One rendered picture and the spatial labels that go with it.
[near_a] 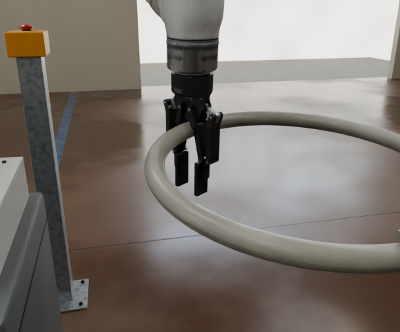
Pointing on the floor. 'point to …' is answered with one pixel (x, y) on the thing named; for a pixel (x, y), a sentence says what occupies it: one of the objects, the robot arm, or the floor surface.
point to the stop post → (45, 156)
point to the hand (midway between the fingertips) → (191, 174)
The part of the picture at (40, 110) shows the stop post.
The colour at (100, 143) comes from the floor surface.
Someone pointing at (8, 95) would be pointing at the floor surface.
